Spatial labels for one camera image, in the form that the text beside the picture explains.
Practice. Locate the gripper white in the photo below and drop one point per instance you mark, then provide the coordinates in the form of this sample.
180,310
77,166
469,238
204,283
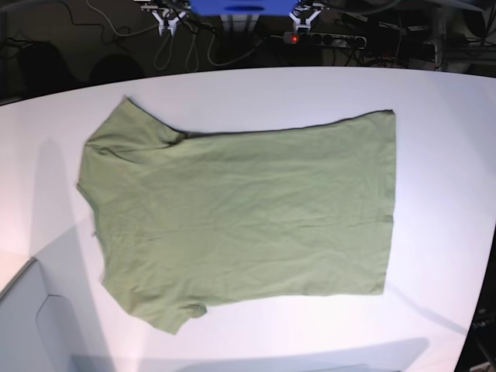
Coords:
303,18
167,20

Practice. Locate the green T-shirt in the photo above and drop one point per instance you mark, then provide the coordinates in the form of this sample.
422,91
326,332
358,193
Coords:
187,221

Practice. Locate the black power strip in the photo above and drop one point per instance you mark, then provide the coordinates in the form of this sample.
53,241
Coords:
331,40

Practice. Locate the blue box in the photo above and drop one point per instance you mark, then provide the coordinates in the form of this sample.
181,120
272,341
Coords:
243,7

